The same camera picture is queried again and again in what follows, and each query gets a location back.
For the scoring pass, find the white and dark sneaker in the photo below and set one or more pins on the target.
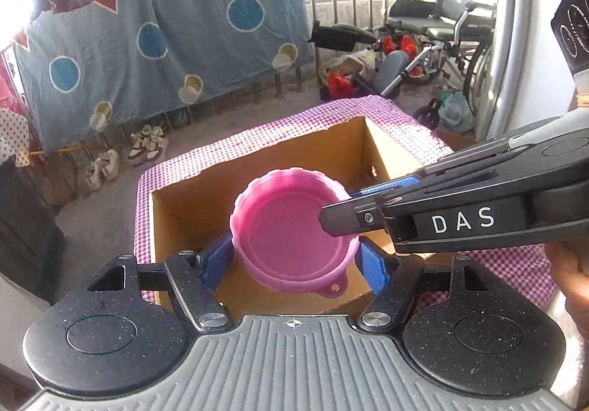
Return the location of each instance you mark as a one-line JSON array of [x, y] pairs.
[[139, 146], [158, 141]]

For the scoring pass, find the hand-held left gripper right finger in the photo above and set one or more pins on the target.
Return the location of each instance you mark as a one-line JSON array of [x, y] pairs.
[[375, 268]]

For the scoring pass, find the black wheelchair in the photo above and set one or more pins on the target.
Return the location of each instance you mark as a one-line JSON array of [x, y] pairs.
[[441, 24]]

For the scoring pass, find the person's right hand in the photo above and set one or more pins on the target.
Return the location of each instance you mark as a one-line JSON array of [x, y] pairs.
[[573, 282]]

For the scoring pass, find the yellow pole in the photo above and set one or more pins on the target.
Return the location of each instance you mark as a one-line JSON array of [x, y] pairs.
[[60, 149]]

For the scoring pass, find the brown cardboard box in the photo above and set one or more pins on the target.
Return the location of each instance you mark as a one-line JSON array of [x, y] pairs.
[[184, 217]]

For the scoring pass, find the blue patterned blanket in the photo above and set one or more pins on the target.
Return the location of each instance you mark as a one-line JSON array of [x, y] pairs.
[[184, 52]]

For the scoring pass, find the dark grey cabinet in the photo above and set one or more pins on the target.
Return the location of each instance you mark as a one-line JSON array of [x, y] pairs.
[[27, 231]]

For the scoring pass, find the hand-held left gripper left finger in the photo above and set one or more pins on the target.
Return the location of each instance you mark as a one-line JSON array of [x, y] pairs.
[[216, 261]]

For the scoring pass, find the red plastic bag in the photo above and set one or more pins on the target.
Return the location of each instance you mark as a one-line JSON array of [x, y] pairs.
[[340, 86]]

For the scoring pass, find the pink plastic bowl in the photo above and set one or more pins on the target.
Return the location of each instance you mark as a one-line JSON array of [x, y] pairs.
[[280, 227]]

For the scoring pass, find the beige cloth bag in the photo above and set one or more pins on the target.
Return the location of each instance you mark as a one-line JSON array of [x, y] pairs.
[[347, 63]]

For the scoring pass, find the pink hanging clothes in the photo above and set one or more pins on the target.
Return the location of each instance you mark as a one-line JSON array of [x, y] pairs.
[[9, 84]]

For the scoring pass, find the white polka dot cloth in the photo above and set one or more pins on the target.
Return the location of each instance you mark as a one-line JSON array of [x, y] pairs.
[[14, 135]]

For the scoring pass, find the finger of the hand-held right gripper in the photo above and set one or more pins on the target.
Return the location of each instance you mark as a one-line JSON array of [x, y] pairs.
[[391, 187], [345, 217]]

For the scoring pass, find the black padded seat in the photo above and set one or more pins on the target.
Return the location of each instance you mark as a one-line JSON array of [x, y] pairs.
[[336, 36]]

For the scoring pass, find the grey padded seat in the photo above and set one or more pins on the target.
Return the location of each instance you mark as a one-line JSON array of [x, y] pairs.
[[393, 70]]

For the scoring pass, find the red checkered tablecloth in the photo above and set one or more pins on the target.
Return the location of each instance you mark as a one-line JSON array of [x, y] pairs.
[[322, 109]]

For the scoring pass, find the green plastic bag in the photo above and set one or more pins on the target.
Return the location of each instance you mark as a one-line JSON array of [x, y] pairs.
[[455, 114]]

